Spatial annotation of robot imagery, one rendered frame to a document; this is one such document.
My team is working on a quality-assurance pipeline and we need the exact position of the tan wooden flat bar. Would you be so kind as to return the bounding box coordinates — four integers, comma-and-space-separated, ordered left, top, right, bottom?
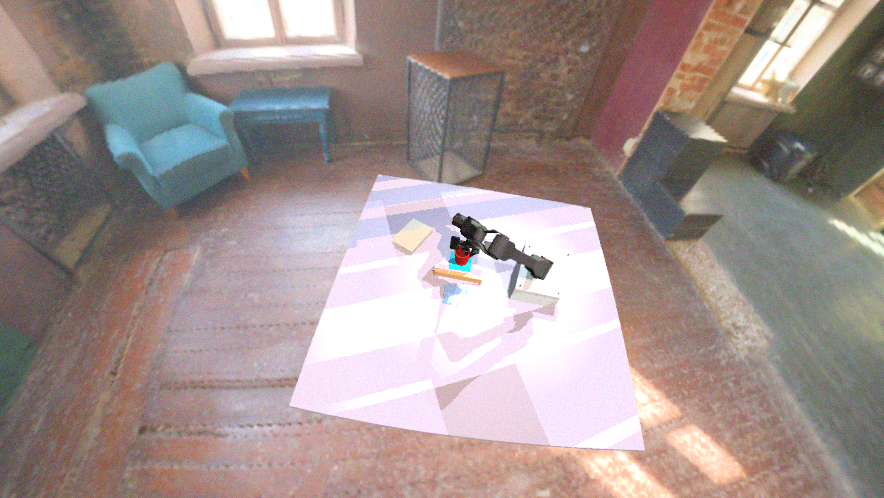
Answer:
434, 268, 483, 284

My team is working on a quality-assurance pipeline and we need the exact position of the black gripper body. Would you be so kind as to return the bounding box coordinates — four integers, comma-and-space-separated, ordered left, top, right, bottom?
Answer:
450, 236, 492, 251

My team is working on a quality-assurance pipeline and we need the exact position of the red cup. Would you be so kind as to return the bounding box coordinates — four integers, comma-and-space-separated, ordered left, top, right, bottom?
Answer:
454, 245, 471, 266

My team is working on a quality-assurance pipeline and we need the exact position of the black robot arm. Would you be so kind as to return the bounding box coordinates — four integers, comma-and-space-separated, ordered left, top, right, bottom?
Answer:
452, 212, 554, 280

